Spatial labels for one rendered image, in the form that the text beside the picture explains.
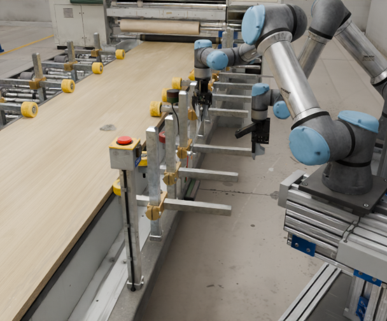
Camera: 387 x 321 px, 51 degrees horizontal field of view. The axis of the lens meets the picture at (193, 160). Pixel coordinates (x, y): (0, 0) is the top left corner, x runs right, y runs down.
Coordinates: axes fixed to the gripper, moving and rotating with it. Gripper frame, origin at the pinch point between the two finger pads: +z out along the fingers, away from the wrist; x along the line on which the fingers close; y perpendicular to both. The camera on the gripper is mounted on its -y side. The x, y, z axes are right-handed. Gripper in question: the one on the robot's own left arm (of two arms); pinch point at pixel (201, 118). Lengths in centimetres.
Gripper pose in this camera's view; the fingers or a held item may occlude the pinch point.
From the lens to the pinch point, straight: 191.0
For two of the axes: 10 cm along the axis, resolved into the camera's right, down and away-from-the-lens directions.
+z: 0.0, 8.9, 4.5
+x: 9.9, -0.7, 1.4
